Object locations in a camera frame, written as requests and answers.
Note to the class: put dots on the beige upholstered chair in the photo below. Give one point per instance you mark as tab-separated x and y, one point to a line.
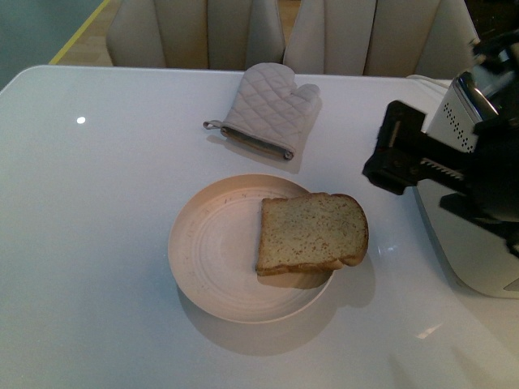
214	35
382	38

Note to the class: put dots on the beige quilted oven mitt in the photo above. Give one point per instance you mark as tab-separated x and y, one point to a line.
270	111

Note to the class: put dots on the left beige upholstered chair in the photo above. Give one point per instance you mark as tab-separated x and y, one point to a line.
214	35

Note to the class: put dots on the slice of toast bread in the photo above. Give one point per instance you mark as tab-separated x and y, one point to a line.
310	234

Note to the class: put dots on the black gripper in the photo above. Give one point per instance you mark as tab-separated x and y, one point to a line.
487	189

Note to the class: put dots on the chrome and white toaster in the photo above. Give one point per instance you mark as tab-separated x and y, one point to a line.
479	258

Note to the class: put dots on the right beige upholstered chair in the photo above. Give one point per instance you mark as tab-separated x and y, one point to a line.
382	38

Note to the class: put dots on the cream round plate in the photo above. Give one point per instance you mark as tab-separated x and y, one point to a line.
213	250

